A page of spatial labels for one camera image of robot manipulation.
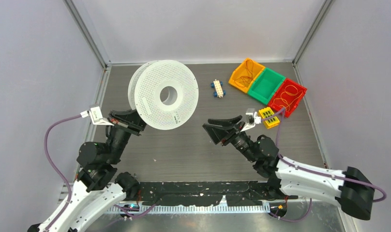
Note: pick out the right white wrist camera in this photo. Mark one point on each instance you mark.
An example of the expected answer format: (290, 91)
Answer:
(252, 119)

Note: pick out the green plastic bin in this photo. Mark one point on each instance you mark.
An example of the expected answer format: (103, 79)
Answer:
(265, 85)

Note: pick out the red plastic bin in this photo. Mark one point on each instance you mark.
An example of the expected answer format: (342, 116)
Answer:
(288, 96)

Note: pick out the orange plastic bin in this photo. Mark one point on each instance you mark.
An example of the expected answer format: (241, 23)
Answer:
(245, 75)

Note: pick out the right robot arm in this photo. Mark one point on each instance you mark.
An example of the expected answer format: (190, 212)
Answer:
(350, 190)

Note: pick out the slotted cable duct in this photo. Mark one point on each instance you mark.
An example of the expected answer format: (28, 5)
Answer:
(221, 208)

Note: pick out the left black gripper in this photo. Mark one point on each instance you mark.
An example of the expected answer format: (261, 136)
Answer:
(130, 119)

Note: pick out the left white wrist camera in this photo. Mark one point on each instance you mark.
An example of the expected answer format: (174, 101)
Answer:
(95, 114)

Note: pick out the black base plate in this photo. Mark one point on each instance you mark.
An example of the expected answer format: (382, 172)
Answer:
(236, 193)

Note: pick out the beige blue connector block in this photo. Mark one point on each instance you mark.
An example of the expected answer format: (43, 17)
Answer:
(217, 85)

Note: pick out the clear plastic cable spool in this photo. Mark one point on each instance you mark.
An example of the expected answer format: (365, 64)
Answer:
(164, 93)

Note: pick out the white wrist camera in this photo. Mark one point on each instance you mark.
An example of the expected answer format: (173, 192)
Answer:
(95, 114)
(252, 119)

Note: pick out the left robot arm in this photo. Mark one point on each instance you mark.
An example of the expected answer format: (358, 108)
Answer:
(93, 192)

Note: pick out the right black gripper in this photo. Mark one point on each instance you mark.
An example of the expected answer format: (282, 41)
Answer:
(218, 134)

